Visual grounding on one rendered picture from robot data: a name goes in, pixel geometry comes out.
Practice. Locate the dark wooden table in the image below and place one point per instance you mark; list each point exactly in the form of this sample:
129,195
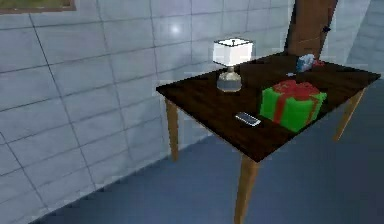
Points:
213,103

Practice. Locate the grey remote control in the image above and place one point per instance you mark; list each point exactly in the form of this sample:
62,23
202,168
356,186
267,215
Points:
248,119

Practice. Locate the white shade table lamp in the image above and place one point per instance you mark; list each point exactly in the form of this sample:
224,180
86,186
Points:
232,53

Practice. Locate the green gift box red ribbon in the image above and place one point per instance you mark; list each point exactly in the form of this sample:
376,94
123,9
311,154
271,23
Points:
293,106

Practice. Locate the small grey flat object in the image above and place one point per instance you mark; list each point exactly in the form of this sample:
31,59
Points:
291,74

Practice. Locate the white and red small box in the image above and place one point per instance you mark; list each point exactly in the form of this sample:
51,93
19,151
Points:
307,62

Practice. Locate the brown wooden door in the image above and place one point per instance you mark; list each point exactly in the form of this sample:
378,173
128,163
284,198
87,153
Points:
308,26

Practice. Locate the brown framed wall picture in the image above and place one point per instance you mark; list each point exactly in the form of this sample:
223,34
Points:
36,5

